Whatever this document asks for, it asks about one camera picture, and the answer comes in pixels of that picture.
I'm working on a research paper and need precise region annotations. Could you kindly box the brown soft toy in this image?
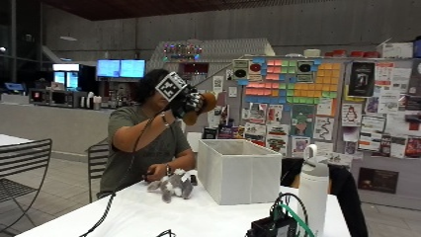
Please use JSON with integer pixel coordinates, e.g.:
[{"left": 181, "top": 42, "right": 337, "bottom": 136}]
[{"left": 181, "top": 92, "right": 218, "bottom": 126}]

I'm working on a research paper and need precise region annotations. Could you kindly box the white marker cube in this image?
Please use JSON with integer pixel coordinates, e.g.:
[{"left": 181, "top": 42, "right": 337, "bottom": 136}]
[{"left": 154, "top": 71, "right": 189, "bottom": 103}]

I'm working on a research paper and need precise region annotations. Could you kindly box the the person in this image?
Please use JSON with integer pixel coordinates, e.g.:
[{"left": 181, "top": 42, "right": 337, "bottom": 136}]
[{"left": 97, "top": 68, "right": 197, "bottom": 199}]

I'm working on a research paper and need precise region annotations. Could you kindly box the group of coloured sticky notes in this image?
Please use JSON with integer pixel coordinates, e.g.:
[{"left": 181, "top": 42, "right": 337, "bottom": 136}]
[{"left": 238, "top": 58, "right": 342, "bottom": 105}]

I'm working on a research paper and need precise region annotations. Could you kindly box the white fabric storage box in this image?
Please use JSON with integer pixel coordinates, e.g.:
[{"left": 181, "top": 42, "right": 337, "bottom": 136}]
[{"left": 196, "top": 138, "right": 282, "bottom": 206}]

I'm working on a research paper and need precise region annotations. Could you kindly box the grey and white soft toy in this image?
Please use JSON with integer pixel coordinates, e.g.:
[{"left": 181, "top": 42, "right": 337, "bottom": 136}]
[{"left": 146, "top": 168, "right": 198, "bottom": 204}]

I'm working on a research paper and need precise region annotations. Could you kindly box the lit drinks fridge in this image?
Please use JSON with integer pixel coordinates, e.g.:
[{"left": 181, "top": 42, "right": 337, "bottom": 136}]
[{"left": 52, "top": 63, "right": 84, "bottom": 92}]

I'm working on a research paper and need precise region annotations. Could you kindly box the black slatted metal chair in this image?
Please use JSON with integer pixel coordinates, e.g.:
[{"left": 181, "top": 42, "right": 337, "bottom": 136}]
[
  {"left": 0, "top": 138, "right": 53, "bottom": 233},
  {"left": 85, "top": 140, "right": 110, "bottom": 203}
]

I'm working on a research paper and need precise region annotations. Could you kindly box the grey service counter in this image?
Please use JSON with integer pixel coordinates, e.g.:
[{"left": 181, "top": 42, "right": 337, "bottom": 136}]
[{"left": 0, "top": 102, "right": 116, "bottom": 156}]

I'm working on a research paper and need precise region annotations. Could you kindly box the white water bottle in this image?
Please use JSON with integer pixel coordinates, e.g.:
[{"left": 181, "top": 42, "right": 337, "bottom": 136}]
[{"left": 295, "top": 143, "right": 330, "bottom": 237}]

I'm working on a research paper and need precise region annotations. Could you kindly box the notice board with posters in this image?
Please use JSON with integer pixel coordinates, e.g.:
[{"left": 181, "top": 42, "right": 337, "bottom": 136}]
[{"left": 238, "top": 55, "right": 421, "bottom": 161}]

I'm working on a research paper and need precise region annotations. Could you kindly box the black jacket on chair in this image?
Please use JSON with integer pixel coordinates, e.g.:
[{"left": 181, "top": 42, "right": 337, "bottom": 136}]
[{"left": 279, "top": 157, "right": 369, "bottom": 237}]

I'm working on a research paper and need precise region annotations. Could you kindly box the black electronics box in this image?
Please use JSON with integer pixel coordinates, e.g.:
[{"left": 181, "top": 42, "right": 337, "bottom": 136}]
[{"left": 246, "top": 215, "right": 299, "bottom": 237}]

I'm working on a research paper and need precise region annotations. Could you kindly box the blue wall screen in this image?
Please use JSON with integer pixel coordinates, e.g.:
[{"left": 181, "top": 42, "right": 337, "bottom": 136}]
[
  {"left": 96, "top": 59, "right": 121, "bottom": 79},
  {"left": 120, "top": 59, "right": 146, "bottom": 79}
]

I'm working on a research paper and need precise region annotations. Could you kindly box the black glove cable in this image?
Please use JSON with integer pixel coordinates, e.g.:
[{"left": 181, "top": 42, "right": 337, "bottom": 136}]
[{"left": 77, "top": 108, "right": 169, "bottom": 237}]

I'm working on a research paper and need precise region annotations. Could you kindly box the black looped cable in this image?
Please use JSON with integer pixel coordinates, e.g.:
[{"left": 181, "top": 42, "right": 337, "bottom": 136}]
[{"left": 266, "top": 192, "right": 309, "bottom": 228}]

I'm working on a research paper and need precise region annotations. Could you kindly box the green cable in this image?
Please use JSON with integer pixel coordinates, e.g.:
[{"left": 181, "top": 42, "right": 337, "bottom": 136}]
[{"left": 273, "top": 202, "right": 315, "bottom": 237}]

